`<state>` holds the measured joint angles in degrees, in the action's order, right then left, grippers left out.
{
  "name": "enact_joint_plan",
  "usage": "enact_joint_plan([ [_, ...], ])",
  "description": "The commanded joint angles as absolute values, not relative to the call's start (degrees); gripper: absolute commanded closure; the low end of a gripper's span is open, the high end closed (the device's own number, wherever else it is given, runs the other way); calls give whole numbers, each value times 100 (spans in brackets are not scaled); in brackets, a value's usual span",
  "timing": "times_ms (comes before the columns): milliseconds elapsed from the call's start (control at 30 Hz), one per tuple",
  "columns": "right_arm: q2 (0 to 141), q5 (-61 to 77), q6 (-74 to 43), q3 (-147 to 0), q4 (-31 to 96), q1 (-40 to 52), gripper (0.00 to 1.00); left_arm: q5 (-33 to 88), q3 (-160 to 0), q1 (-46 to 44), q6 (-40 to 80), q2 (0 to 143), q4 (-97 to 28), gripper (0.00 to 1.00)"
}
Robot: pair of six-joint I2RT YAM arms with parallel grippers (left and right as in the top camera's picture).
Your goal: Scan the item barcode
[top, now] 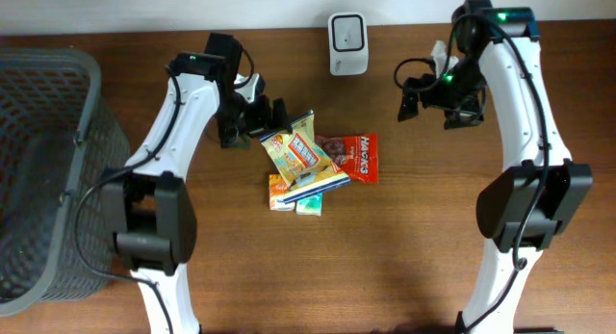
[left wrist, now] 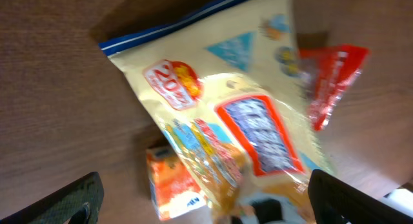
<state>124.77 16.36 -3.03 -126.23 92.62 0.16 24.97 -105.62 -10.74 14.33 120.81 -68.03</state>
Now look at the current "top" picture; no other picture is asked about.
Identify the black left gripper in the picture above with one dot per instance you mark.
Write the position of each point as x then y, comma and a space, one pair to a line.
263, 115

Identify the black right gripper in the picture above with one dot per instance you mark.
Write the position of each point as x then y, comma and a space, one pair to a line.
428, 95

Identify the cream wet wipes pack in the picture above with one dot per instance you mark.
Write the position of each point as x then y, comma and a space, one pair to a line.
305, 168

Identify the orange tissue pack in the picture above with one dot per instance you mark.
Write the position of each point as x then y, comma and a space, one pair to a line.
277, 189

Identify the red Hacks candy bag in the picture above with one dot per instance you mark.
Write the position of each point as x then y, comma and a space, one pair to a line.
357, 156

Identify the green tissue pack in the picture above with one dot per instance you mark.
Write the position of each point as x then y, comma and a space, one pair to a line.
309, 206

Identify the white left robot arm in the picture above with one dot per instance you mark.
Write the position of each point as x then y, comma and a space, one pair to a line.
150, 223

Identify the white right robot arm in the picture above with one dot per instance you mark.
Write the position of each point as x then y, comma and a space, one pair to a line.
492, 59

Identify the white barcode scanner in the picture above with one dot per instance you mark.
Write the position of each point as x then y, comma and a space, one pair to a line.
348, 44

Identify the grey plastic lattice basket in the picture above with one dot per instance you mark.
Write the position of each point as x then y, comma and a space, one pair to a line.
57, 137

